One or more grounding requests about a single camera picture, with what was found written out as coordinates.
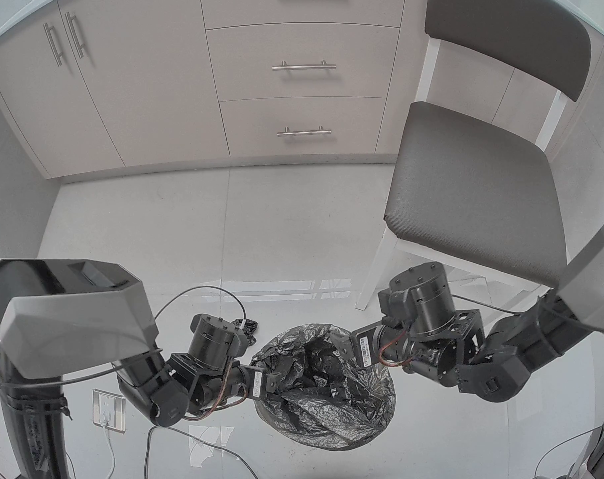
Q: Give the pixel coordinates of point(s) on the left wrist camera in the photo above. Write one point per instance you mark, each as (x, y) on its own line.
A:
(241, 340)

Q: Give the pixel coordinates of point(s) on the black plastic bag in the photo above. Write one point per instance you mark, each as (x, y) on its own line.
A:
(331, 417)

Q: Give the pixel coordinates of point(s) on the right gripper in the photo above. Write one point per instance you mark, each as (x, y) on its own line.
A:
(364, 350)

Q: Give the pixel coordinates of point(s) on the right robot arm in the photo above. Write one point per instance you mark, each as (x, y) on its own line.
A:
(501, 362)

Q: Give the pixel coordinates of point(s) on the grey padded white chair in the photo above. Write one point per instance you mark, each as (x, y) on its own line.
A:
(471, 182)

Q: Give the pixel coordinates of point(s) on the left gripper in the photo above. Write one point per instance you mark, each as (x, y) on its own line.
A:
(257, 384)

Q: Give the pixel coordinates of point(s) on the black plastic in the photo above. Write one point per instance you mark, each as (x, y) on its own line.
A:
(252, 327)

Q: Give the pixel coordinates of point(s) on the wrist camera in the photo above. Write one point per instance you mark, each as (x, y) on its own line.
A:
(241, 340)
(391, 307)

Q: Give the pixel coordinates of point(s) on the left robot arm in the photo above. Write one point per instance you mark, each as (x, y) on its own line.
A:
(72, 317)

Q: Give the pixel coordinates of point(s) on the beige cabinet with drawers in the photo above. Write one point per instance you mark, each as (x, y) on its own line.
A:
(147, 93)

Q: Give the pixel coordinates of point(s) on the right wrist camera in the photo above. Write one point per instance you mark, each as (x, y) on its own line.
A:
(391, 307)

